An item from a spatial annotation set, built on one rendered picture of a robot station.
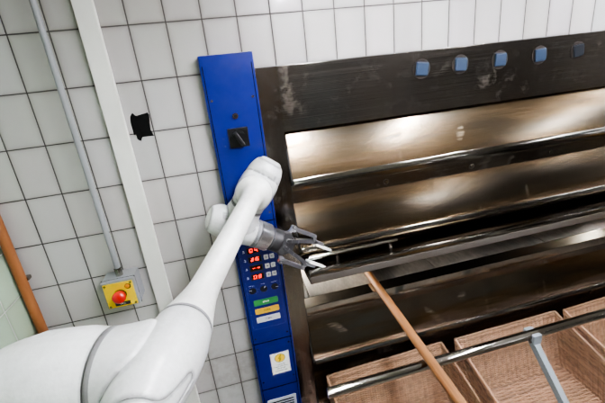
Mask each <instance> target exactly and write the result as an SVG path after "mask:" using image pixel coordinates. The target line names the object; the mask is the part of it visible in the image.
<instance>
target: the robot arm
mask: <svg viewBox="0 0 605 403"><path fill-rule="evenodd" d="M281 177H282V169H281V166H280V165H279V164H278V163H277V162H276V161H274V160H272V159H270V158H268V157H265V156H262V157H257V158H256V159H255V160H253V161H252V162H251V163H250V164H249V165H248V167H247V169H246V171H244V173H243V174H242V176H241V177H240V179H239V181H238V183H237V185H236V188H235V193H234V195H233V197H232V199H231V200H230V202H229V203H228V204H227V205H225V204H217V205H213V206H212V207H211V208H210V209H209V211H208V213H207V215H206V218H205V222H204V225H205V228H206V230H207V231H208V232H209V233H211V234H212V235H214V236H216V237H217V238H216V240H215V241H214V243H213V245H212V247H211V249H210V251H209V252H208V254H207V256H206V257H205V258H204V260H203V262H202V264H201V266H200V267H199V269H198V271H197V272H196V274H195V275H194V278H193V279H192V281H190V282H189V284H188V285H187V286H186V287H185V289H184V290H183V291H182V292H181V293H180V294H179V295H178V296H177V297H176V298H175V299H174V300H172V301H171V302H170V303H169V304H168V305H167V306H166V307H165V308H163V309H162V311H161V312H160V313H159V314H158V316H157V317H156V318H155V319H152V318H151V319H147V320H143V321H139V322H135V323H130V324H125V325H118V326H103V325H91V326H81V327H66V328H60V329H54V330H49V331H46V332H43V333H40V334H38V335H35V336H30V337H27V338H24V339H22V340H19V341H17V342H15V343H12V344H10V345H8V346H6V347H4V348H2V349H0V403H185V402H186V400H187V398H188V397H189V395H190V393H191V392H192V390H193V388H194V385H195V383H196V381H197V379H198V377H199V375H200V372H201V370H202V368H203V364H204V362H205V359H206V356H207V354H208V349H209V343H210V340H211V336H212V327H213V317H214V311H215V305H216V300H217V297H218V294H219V291H220V289H221V286H222V284H223V282H224V279H225V277H226V275H227V273H228V271H229V269H230V266H231V264H232V262H233V260H234V258H235V256H236V254H237V253H238V250H239V247H240V245H244V246H250V247H254V248H257V249H261V250H269V251H272V252H275V253H277V254H278V259H277V260H276V261H277V262H278V263H279V264H288V265H291V266H293V267H295V268H298V269H301V270H304V269H305V267H306V266H310V267H312V268H315V266H316V265H317V266H319V267H326V266H325V265H323V264H320V263H317V262H314V261H312V260H309V259H306V260H304V259H302V258H301V257H300V256H298V255H297V254H296V253H295V252H294V251H293V247H294V245H295V244H299V243H304V244H312V245H314V246H317V247H320V248H322V249H325V250H328V251H330V252H331V251H332V249H330V248H328V247H325V246H323V245H324V244H323V243H322V242H320V241H318V240H317V239H316V237H317V235H315V234H313V233H311V232H308V231H305V230H302V229H299V228H297V227H296V226H295V225H291V226H290V228H289V230H286V231H283V230H281V229H278V228H274V226H273V225H272V224H270V223H267V222H265V221H263V220H261V219H259V218H260V215H261V213H262V212H263V210H264V209H265V208H266V207H267V206H268V205H269V203H270V202H271V201H272V200H273V198H274V196H275V193H276V191H277V187H278V185H279V184H280V181H281ZM292 232H298V233H301V234H304V235H306V236H309V237H312V238H296V237H293V235H292ZM286 254H290V255H292V256H294V257H295V258H296V259H298V260H299V261H300V262H302V264H297V263H295V262H292V261H289V260H287V259H284V257H283V255H286Z"/></svg>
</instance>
